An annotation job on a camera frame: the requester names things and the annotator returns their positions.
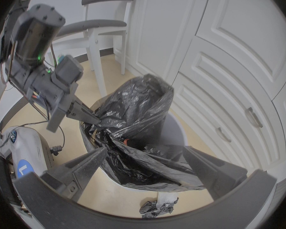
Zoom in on white printed wrapper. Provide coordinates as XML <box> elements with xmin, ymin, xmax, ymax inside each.
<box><xmin>156</xmin><ymin>192</ymin><xmax>178</xmax><ymax>210</ymax></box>

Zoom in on crumpled black plastic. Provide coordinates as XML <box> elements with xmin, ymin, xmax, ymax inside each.
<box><xmin>139</xmin><ymin>197</ymin><xmax>179</xmax><ymax>219</ymax></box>

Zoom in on white wardrobe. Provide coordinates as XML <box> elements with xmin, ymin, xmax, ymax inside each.
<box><xmin>113</xmin><ymin>0</ymin><xmax>286</xmax><ymax>183</ymax></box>

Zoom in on white trash bin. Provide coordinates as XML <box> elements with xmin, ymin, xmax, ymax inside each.
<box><xmin>89</xmin><ymin>99</ymin><xmax>189</xmax><ymax>193</ymax></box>

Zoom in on black cable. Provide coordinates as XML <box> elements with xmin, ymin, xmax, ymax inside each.
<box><xmin>49</xmin><ymin>125</ymin><xmax>65</xmax><ymax>156</ymax></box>

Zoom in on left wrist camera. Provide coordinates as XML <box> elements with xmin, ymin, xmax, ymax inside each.
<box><xmin>51</xmin><ymin>55</ymin><xmax>84</xmax><ymax>91</ymax></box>

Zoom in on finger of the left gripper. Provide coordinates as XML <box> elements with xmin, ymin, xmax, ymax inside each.
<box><xmin>66</xmin><ymin>105</ymin><xmax>102</xmax><ymax>126</ymax></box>
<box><xmin>72</xmin><ymin>96</ymin><xmax>97</xmax><ymax>118</ymax></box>

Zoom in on white chair grey seat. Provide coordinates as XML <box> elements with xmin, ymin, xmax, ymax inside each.
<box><xmin>48</xmin><ymin>0</ymin><xmax>139</xmax><ymax>97</ymax></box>

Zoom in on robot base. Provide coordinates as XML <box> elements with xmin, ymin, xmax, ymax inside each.
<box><xmin>0</xmin><ymin>125</ymin><xmax>55</xmax><ymax>201</ymax></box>

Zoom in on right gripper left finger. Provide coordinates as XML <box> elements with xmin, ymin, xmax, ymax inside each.
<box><xmin>41</xmin><ymin>146</ymin><xmax>108</xmax><ymax>201</ymax></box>

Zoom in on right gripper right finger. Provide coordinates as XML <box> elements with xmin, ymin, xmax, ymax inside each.
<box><xmin>182</xmin><ymin>146</ymin><xmax>249</xmax><ymax>201</ymax></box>

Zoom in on black plastic bag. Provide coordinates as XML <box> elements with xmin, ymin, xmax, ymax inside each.
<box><xmin>80</xmin><ymin>74</ymin><xmax>206</xmax><ymax>191</ymax></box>

